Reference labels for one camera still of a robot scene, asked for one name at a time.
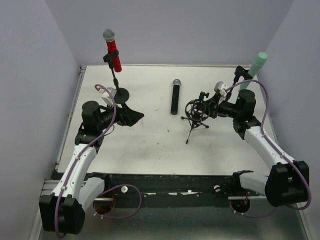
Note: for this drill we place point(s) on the black round-base stand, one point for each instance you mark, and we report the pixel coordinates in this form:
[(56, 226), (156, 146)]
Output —
[(241, 72), (122, 95)]

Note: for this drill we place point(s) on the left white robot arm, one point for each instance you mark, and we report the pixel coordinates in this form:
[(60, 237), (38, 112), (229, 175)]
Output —
[(63, 211)]

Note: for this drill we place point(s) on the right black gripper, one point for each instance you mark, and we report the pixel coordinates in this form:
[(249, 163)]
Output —
[(213, 107)]

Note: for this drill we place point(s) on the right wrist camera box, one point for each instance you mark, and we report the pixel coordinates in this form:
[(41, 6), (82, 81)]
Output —
[(221, 88)]

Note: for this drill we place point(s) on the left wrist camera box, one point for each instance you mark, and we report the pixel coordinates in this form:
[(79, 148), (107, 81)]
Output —
[(106, 97)]

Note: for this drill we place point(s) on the black glitter microphone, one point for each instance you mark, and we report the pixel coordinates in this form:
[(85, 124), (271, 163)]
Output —
[(176, 84)]

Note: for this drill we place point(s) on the red glitter microphone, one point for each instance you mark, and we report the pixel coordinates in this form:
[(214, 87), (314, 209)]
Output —
[(109, 37)]

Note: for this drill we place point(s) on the aluminium extrusion frame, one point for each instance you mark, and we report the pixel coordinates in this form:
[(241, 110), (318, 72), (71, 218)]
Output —
[(49, 184)]

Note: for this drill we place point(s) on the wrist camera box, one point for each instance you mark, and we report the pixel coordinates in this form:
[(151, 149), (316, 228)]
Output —
[(106, 97), (221, 88)]

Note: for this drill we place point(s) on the mint green toy microphone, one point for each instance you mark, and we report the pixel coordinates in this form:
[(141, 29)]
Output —
[(258, 62)]

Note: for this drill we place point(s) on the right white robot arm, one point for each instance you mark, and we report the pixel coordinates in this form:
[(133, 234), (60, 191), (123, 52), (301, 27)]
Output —
[(288, 179)]

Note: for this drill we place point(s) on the black front mounting rail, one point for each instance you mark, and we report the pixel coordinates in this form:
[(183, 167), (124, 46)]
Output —
[(169, 191)]

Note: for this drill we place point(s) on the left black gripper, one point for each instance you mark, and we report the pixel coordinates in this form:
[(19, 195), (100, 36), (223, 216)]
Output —
[(123, 116)]

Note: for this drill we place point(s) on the black tripod shock-mount stand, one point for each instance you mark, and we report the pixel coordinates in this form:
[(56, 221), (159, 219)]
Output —
[(196, 112)]

